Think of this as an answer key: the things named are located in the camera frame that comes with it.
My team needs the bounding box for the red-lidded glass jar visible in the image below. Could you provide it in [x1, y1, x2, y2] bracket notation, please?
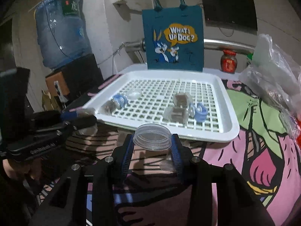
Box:
[220, 49, 237, 73]

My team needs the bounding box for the clear plastic packet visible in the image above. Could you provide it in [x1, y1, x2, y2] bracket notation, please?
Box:
[76, 108, 99, 137]
[163, 106, 190, 123]
[160, 155, 176, 171]
[100, 100, 118, 116]
[173, 93, 192, 107]

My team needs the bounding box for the clear plastic jar lid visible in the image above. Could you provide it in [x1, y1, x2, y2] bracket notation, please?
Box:
[133, 124, 172, 151]

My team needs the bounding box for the blue plastic clip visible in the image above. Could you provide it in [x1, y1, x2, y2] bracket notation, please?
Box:
[188, 102, 208, 123]
[112, 95, 128, 110]

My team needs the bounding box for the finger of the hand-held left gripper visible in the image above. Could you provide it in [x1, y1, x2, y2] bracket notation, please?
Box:
[35, 116, 98, 139]
[33, 110, 80, 123]

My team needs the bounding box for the white power socket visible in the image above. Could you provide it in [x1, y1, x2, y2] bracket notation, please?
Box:
[54, 80, 65, 102]

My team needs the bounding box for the clear plastic bag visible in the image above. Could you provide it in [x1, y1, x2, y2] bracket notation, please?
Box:
[239, 33, 301, 139]

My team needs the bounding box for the white perforated plastic tray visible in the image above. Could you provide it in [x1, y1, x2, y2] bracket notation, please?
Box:
[83, 70, 240, 143]

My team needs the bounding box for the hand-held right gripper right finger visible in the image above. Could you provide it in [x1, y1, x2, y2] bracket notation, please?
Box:
[171, 134, 275, 226]

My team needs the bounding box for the blue water jug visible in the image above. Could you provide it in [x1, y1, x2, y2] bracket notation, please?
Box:
[35, 0, 92, 69]

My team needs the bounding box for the printed cartoon blanket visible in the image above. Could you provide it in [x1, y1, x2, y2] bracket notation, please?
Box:
[35, 73, 301, 226]

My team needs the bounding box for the clear plastic dome cover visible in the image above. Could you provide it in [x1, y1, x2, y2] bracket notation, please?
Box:
[127, 88, 143, 100]

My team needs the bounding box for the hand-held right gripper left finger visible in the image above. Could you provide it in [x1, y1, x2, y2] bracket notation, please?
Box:
[28, 134, 135, 226]

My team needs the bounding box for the black cabinet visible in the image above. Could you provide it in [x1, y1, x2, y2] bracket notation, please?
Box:
[62, 54, 104, 99]

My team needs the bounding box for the metal bed rail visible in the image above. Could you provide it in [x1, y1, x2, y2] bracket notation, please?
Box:
[123, 39, 255, 54]

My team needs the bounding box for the blue cartoon tote bag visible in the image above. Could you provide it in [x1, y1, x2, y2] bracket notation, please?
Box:
[142, 0, 204, 72]

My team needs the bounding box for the black wall television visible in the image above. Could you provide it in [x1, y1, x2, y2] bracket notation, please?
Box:
[201, 0, 258, 31]

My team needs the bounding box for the person's left hand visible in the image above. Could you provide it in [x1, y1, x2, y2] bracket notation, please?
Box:
[2, 158, 39, 182]

